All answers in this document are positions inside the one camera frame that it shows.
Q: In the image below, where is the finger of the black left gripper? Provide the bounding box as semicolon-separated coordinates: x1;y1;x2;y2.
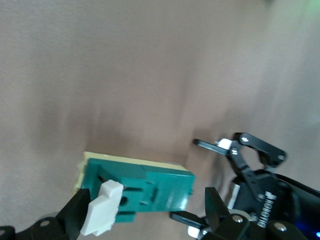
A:
169;211;213;240

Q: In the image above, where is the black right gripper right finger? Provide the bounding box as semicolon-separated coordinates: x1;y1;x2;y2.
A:
201;187;309;240

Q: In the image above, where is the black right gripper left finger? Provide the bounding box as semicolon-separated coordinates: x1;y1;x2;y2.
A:
0;187;91;240

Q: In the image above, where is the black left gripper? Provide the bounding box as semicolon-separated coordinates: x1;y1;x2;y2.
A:
192;131;320;240

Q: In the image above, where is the green terminal block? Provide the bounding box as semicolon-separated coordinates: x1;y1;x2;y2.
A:
73;151;196;237

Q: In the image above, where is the brown table cover mat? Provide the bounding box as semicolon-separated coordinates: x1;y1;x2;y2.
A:
0;0;320;240

